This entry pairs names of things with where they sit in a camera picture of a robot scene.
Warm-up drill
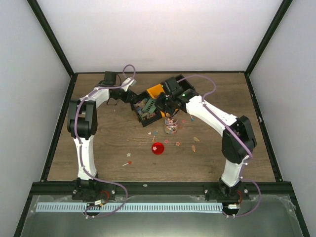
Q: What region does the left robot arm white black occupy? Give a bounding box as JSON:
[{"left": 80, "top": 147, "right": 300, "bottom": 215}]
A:
[{"left": 67, "top": 72, "right": 136, "bottom": 199}]

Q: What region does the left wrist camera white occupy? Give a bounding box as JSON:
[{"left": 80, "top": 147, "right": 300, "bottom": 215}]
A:
[{"left": 121, "top": 77, "right": 136, "bottom": 92}]

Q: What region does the red round lid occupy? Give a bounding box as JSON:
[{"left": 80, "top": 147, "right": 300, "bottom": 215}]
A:
[{"left": 152, "top": 142, "right": 164, "bottom": 155}]

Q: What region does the black bin with lollipops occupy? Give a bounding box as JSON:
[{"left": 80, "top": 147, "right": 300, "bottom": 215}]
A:
[{"left": 172, "top": 74, "right": 198, "bottom": 100}]

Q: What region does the black bin with popsicle candies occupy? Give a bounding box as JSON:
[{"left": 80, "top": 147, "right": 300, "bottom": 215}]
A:
[{"left": 130, "top": 91, "right": 162, "bottom": 127}]

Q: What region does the clear plastic jar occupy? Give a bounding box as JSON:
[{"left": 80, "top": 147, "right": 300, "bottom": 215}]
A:
[{"left": 164, "top": 118, "right": 178, "bottom": 135}]

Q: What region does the orange bin with gummies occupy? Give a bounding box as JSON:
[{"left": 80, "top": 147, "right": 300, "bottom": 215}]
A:
[{"left": 146, "top": 83, "right": 165, "bottom": 119}]

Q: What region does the green slotted plastic scoop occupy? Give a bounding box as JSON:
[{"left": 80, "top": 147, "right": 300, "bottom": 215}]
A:
[{"left": 142, "top": 98, "right": 156, "bottom": 114}]

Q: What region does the light blue slotted cable duct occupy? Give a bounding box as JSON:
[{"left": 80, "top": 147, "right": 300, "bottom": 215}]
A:
[{"left": 35, "top": 202, "right": 223, "bottom": 213}]

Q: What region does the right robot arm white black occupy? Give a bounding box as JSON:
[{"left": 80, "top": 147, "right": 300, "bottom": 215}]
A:
[{"left": 155, "top": 77, "right": 257, "bottom": 199}]

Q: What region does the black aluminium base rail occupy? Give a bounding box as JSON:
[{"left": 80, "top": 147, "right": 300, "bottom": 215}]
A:
[{"left": 31, "top": 181, "right": 293, "bottom": 200}]

